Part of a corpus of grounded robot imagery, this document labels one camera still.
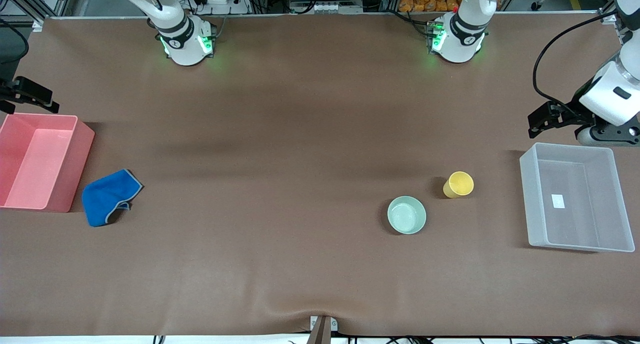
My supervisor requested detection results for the yellow cup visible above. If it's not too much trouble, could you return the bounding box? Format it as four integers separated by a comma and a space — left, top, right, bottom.
443, 171, 475, 199

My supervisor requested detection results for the blue microfiber cloth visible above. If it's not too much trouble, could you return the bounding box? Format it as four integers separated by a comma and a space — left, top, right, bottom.
82, 169, 144, 228

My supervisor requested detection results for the mint green bowl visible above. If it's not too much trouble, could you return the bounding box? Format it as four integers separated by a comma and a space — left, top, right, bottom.
387, 196, 427, 235

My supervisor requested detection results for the pink plastic bin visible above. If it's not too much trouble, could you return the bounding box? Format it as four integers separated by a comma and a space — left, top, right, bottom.
0, 113, 96, 213

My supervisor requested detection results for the clear plastic bin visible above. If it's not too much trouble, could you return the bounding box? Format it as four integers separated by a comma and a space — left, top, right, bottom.
519, 142, 635, 253

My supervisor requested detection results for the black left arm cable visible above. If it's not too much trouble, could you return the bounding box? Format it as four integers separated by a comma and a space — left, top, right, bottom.
532, 10, 618, 116

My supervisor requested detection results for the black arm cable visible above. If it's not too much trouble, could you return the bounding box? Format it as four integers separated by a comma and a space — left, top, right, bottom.
0, 17, 31, 65
532, 10, 618, 116

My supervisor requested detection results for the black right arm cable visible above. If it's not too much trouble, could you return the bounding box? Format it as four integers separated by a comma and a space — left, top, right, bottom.
0, 17, 31, 65

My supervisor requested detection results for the metal table edge bracket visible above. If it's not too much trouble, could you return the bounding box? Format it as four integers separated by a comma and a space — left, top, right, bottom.
309, 315, 339, 344

